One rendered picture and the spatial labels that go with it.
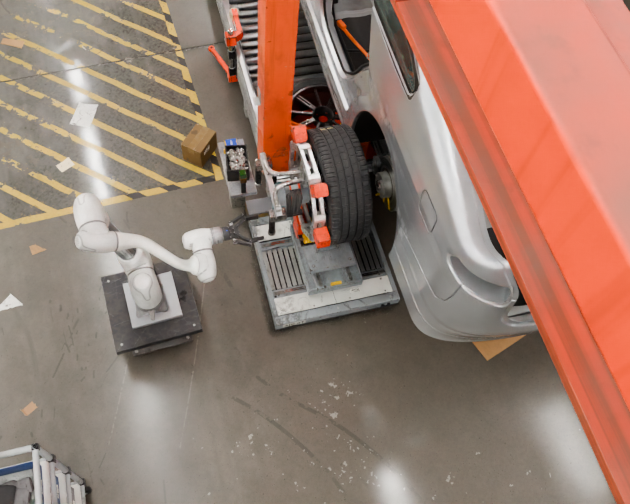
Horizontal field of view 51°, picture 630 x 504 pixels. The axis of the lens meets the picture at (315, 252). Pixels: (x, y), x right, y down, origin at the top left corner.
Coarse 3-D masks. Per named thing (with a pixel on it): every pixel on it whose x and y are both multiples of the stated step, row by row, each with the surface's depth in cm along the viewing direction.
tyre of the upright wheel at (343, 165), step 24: (312, 144) 358; (336, 144) 348; (360, 144) 350; (336, 168) 342; (360, 168) 344; (336, 192) 342; (360, 192) 345; (336, 216) 347; (360, 216) 351; (336, 240) 363
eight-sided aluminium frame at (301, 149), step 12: (300, 144) 355; (300, 156) 353; (312, 156) 350; (288, 168) 393; (312, 168) 350; (312, 180) 343; (312, 204) 347; (300, 216) 390; (312, 216) 351; (324, 216) 350; (312, 228) 359; (312, 240) 368
